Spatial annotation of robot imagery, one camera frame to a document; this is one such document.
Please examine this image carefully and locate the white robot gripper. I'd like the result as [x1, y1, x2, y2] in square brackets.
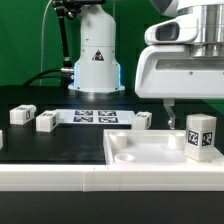
[135, 45, 224, 130]

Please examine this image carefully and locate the white square table top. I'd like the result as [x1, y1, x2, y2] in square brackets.
[103, 129, 224, 168]

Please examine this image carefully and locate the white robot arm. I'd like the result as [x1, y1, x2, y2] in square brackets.
[69, 0, 224, 128]

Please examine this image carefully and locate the white L-shaped obstacle fence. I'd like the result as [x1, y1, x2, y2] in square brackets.
[0, 163, 224, 192]

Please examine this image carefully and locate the white marker tag sheet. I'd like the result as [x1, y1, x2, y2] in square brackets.
[57, 109, 134, 125]

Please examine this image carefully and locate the white part at left edge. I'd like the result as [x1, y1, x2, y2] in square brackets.
[0, 130, 3, 150]

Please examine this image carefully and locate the black cable bundle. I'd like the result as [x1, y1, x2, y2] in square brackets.
[22, 68, 75, 87]

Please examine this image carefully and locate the black camera stand pole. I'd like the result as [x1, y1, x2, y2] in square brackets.
[52, 0, 106, 67]

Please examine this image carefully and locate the white cable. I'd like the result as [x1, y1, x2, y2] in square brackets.
[39, 0, 54, 87]

